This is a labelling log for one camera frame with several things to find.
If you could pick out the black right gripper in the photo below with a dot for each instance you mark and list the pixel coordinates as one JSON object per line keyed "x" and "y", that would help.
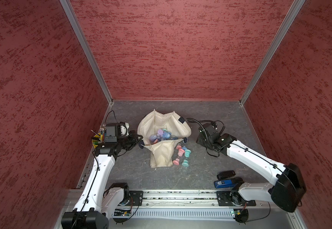
{"x": 200, "y": 139}

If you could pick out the purple hourglass pile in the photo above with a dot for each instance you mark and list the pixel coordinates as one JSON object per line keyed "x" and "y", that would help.
{"x": 153, "y": 138}

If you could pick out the blue stapler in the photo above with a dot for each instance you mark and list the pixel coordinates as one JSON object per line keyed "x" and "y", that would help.
{"x": 227, "y": 183}

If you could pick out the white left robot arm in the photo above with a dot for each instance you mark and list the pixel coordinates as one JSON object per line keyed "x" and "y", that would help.
{"x": 96, "y": 205}

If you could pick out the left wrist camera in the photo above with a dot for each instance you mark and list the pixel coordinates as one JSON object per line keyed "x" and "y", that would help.
{"x": 116, "y": 132}

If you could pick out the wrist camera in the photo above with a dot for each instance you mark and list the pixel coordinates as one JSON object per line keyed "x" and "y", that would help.
{"x": 210, "y": 128}
{"x": 116, "y": 132}

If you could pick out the black stapler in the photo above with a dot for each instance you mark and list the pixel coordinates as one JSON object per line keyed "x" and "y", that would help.
{"x": 226, "y": 175}

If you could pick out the yellow pen holder cup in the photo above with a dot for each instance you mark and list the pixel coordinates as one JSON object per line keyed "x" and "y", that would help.
{"x": 99, "y": 136}

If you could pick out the aluminium corner post right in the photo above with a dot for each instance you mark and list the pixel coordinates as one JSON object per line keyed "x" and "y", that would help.
{"x": 282, "y": 31}

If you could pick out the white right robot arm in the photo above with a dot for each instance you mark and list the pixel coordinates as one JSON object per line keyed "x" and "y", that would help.
{"x": 284, "y": 184}

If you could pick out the cream canvas bag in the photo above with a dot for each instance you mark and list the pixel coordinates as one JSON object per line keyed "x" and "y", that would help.
{"x": 163, "y": 150}

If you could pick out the pink hourglass left pile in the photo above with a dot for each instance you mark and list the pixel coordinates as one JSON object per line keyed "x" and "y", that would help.
{"x": 177, "y": 161}

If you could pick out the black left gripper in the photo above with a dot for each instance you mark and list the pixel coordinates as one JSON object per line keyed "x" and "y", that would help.
{"x": 135, "y": 140}

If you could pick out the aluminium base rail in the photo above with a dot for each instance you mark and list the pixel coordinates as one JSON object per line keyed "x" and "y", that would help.
{"x": 176, "y": 199}

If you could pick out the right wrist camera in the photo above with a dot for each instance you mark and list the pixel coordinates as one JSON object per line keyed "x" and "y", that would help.
{"x": 210, "y": 128}

